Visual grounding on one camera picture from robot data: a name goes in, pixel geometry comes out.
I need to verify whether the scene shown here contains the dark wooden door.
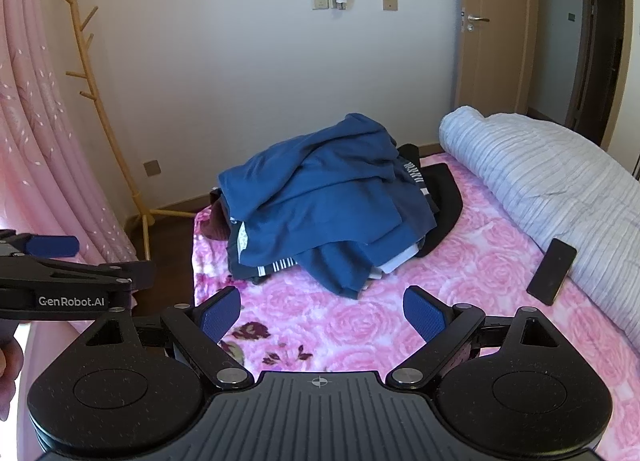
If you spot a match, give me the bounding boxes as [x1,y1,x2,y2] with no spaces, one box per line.
[565,0,626,142]

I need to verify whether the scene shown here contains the rolled striped grey quilt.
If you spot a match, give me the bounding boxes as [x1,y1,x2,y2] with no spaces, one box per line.
[438,106,640,337]

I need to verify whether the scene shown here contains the navy white-striped garment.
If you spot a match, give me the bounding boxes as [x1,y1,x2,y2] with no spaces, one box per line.
[395,156,436,202]

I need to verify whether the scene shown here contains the white cloth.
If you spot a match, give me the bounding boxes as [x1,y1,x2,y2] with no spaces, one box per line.
[372,246,420,276]

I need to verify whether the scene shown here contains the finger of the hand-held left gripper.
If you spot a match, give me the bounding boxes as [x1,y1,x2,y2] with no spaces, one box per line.
[0,256,157,293]
[0,228,81,259]

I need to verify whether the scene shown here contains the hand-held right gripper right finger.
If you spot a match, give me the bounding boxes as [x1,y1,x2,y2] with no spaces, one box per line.
[386,285,563,389]

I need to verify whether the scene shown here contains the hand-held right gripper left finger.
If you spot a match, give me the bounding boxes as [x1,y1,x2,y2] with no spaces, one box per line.
[82,285,255,389]

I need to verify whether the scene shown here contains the light wooden door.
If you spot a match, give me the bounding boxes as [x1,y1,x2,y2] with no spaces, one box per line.
[452,0,543,116]

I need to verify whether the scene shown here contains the silver door handle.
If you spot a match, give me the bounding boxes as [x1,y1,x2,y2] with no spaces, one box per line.
[460,6,491,32]

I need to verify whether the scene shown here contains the pink floral blanket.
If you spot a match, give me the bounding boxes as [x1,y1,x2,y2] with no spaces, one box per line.
[192,151,640,447]

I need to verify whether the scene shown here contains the blue sweatshirt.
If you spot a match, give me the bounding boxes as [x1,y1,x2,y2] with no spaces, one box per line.
[218,112,440,300]

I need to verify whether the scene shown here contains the black garment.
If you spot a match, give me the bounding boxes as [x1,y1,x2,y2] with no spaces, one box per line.
[397,143,463,259]

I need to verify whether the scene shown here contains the maroon cloth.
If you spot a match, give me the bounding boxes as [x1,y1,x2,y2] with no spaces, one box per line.
[207,201,232,242]

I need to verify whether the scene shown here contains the wooden coat rack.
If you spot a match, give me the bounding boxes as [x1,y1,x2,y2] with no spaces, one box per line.
[49,0,196,262]

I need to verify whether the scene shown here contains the black phone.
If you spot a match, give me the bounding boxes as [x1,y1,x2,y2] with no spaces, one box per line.
[526,237,578,306]

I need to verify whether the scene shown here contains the person's left hand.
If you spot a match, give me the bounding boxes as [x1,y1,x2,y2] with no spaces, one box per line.
[0,338,24,417]

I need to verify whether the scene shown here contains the pink floral curtain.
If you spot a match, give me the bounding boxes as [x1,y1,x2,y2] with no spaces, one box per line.
[0,0,140,392]

